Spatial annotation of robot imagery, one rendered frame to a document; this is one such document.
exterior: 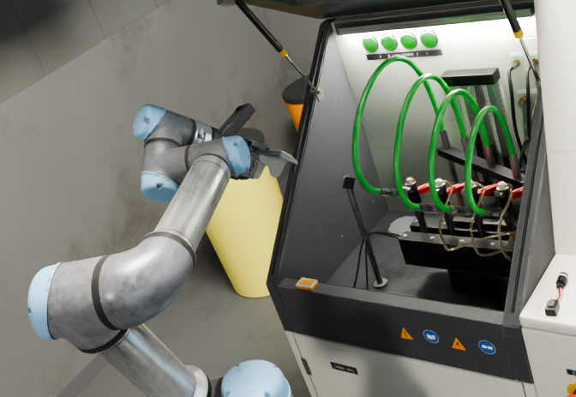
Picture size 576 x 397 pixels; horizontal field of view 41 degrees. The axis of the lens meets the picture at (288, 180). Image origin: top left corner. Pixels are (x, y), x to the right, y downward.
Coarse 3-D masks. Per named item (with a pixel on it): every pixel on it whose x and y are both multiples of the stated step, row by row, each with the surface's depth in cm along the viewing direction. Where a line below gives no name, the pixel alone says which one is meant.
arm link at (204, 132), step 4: (196, 120) 162; (196, 124) 160; (200, 124) 161; (204, 124) 162; (208, 124) 164; (196, 128) 160; (200, 128) 160; (204, 128) 161; (208, 128) 162; (196, 132) 159; (200, 132) 160; (204, 132) 161; (208, 132) 161; (212, 132) 162; (196, 136) 159; (200, 136) 159; (204, 136) 160; (208, 136) 161; (212, 136) 162; (196, 140) 160; (200, 140) 160; (204, 140) 160; (208, 140) 161
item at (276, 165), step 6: (264, 156) 168; (270, 156) 169; (282, 156) 169; (288, 156) 170; (264, 162) 168; (270, 162) 169; (276, 162) 169; (282, 162) 170; (288, 162) 172; (294, 162) 171; (270, 168) 169; (276, 168) 169; (282, 168) 169; (270, 174) 169; (276, 174) 169
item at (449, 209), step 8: (448, 96) 171; (464, 96) 177; (448, 104) 171; (472, 104) 180; (440, 112) 169; (440, 120) 168; (480, 128) 184; (432, 136) 167; (488, 136) 186; (432, 144) 167; (488, 144) 186; (432, 152) 166; (488, 152) 187; (432, 160) 166; (488, 160) 188; (432, 168) 166; (432, 176) 167; (432, 184) 167; (432, 192) 168; (440, 200) 169; (440, 208) 171; (448, 208) 172; (456, 208) 175; (464, 208) 177
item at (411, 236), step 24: (408, 240) 195; (432, 240) 192; (456, 240) 189; (504, 240) 186; (408, 264) 200; (432, 264) 195; (456, 264) 190; (480, 264) 186; (504, 264) 181; (456, 288) 195; (480, 288) 190
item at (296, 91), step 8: (304, 80) 439; (288, 88) 436; (296, 88) 432; (304, 88) 427; (288, 96) 425; (296, 96) 421; (304, 96) 417; (288, 104) 424; (296, 104) 419; (296, 112) 423; (296, 120) 428; (296, 128) 435
